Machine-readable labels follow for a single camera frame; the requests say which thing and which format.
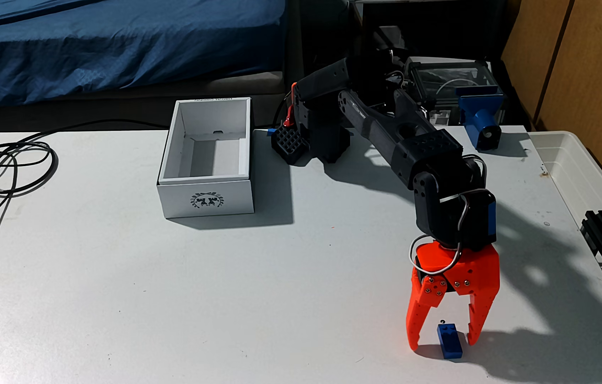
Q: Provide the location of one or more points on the wooden cabinet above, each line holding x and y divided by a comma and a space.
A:
599, 64

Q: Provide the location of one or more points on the clear acrylic enclosure box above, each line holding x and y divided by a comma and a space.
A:
455, 80

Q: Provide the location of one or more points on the white plastic bin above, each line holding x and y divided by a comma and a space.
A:
573, 160

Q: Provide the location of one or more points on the dark machine with fan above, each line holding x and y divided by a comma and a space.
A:
386, 42

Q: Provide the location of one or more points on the blue bed sheet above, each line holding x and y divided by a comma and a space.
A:
120, 42

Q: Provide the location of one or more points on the blue toy brick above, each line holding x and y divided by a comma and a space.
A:
449, 341

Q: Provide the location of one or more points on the white cardboard box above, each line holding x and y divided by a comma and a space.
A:
226, 202

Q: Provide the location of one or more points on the grey bed frame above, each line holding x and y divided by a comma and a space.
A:
173, 98

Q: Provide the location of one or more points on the blue printed clamp mount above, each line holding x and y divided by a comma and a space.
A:
479, 120

